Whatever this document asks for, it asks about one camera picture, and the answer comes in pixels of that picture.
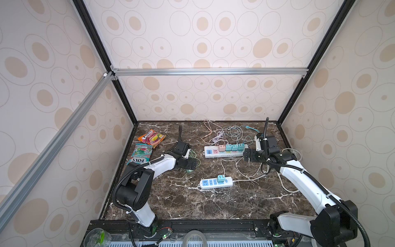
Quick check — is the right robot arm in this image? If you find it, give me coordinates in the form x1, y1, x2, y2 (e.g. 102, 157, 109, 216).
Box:
243, 123, 371, 247

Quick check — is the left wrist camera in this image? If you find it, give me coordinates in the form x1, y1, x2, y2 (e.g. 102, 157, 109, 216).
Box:
183, 149, 190, 159

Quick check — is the teal charger cube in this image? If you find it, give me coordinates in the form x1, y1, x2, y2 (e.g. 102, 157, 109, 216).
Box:
217, 160, 232, 183
225, 144, 232, 151

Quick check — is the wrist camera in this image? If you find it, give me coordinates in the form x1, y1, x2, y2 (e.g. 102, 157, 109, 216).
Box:
254, 133, 262, 151
183, 149, 190, 159

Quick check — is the teal charger cube front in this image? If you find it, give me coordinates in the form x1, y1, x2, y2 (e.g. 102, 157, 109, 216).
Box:
225, 144, 232, 151

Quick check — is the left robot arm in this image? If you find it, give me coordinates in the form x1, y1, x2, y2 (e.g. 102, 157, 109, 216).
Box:
112, 125, 197, 232

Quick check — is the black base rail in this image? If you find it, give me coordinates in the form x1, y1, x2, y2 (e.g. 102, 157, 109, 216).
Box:
81, 217, 340, 245

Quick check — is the white power strip cord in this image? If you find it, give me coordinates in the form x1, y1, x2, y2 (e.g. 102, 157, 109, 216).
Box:
232, 148, 304, 195

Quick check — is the silver aluminium rail back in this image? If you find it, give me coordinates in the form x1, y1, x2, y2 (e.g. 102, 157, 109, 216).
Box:
113, 67, 309, 77

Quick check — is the silver aluminium rail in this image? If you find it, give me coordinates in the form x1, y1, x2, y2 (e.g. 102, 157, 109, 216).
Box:
113, 67, 309, 77
1, 71, 115, 231

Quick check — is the short blue power strip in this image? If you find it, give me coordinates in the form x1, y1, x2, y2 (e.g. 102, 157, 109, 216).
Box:
199, 177, 234, 190

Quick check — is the long multicolour power strip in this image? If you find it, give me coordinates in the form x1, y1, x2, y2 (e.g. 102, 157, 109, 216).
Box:
203, 145, 248, 158

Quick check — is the pink charger cube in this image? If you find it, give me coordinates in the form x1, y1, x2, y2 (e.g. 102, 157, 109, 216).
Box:
202, 120, 226, 152

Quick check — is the white lilac coiled cable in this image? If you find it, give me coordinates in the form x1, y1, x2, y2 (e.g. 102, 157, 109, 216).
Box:
212, 129, 227, 146

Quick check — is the teal charger with white cable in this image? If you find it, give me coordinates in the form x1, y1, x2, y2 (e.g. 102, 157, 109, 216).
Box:
224, 126, 243, 151

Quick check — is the silver aluminium rail left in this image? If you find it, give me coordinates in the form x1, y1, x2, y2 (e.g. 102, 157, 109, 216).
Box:
1, 71, 115, 231

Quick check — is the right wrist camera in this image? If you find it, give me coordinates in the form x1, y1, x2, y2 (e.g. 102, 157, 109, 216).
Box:
254, 133, 262, 151

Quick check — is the orange candy bag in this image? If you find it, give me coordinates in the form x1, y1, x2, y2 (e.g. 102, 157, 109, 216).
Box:
138, 129, 166, 149

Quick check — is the green Fox's candy bag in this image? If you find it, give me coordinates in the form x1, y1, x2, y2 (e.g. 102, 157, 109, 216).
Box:
127, 144, 153, 165

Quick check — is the clear plastic cup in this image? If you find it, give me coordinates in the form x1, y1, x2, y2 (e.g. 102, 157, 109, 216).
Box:
82, 228, 112, 247

